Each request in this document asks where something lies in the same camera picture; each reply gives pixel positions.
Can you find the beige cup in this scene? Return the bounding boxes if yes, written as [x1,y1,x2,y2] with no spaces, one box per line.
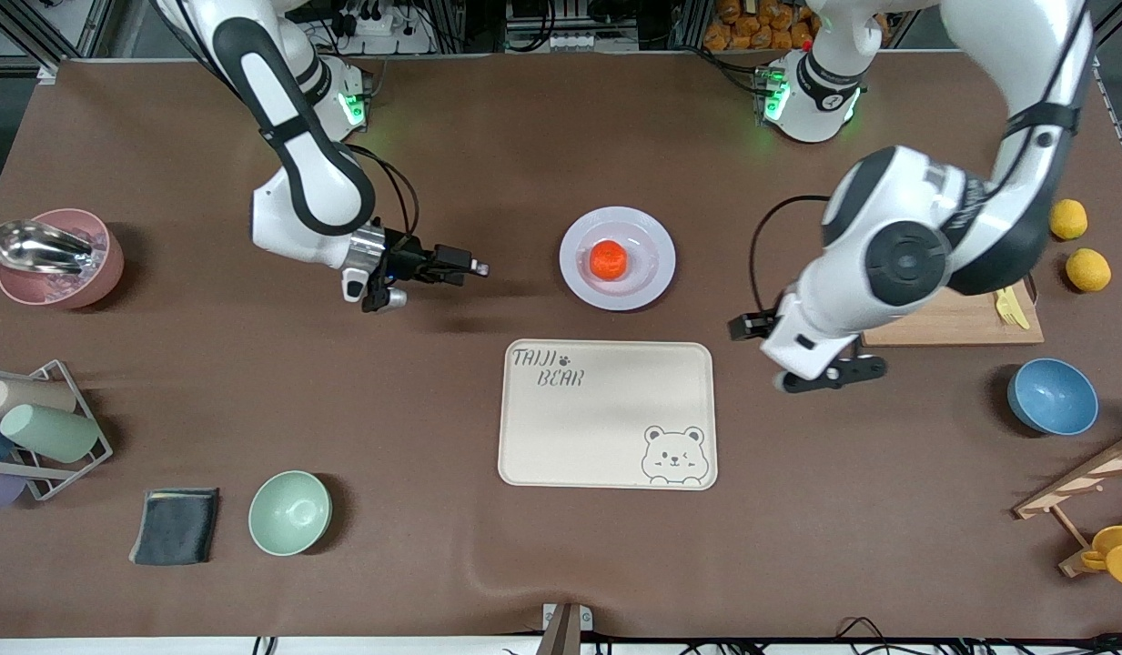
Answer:
[0,378,77,418]

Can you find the mint green cup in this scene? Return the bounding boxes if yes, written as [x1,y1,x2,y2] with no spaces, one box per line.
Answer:
[0,403,100,463]

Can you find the white power strip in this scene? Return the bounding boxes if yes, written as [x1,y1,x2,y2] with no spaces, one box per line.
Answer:
[338,0,436,55]

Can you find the metal camera stand clamp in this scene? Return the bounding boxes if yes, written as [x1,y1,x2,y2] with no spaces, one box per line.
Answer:
[535,602,594,655]

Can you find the grey wire cup rack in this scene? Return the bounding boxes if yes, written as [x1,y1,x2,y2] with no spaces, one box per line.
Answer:
[0,359,114,502]

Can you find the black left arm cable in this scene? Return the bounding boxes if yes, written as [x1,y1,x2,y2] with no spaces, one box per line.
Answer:
[749,195,832,316]

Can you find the yellow mug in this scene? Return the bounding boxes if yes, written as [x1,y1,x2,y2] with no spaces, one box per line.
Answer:
[1081,525,1122,590]

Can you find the pile of orange fruit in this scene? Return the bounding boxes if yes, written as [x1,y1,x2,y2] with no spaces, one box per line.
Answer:
[703,0,821,52]

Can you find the wooden cutting board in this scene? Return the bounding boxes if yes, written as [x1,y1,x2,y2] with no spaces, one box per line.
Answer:
[861,280,1046,348]

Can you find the shiny metal scoop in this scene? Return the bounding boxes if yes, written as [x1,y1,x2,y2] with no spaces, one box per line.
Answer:
[0,219,102,276]

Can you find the dark grey folded cloth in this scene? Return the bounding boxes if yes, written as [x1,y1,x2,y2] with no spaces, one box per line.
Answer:
[128,488,221,567]

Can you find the pink bowl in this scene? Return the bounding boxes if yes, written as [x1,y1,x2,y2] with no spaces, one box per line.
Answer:
[0,208,125,309]

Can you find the black cables at table edge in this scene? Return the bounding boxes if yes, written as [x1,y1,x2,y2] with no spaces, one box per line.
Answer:
[834,617,1122,655]

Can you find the mint green bowl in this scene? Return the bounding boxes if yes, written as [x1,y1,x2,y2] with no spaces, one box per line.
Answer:
[248,470,332,557]

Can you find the yellow lemon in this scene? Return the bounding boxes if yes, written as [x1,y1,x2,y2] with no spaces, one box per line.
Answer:
[1047,198,1089,241]
[1066,247,1113,294]

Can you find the blue bowl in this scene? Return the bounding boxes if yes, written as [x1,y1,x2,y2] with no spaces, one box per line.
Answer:
[1007,358,1099,437]

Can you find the cream tray with bear print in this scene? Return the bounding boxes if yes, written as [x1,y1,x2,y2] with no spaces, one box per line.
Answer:
[498,340,718,491]

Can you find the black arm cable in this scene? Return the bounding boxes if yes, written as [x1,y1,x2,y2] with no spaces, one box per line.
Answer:
[347,143,421,257]
[749,195,832,316]

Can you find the pale lavender round plate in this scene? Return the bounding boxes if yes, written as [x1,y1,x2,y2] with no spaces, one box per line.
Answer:
[559,207,677,312]

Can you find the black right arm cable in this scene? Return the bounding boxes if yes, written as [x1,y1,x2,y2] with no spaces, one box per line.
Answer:
[347,143,421,257]

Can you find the wooden mug rack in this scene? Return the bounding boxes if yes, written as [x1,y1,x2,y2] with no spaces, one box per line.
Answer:
[1013,428,1122,579]

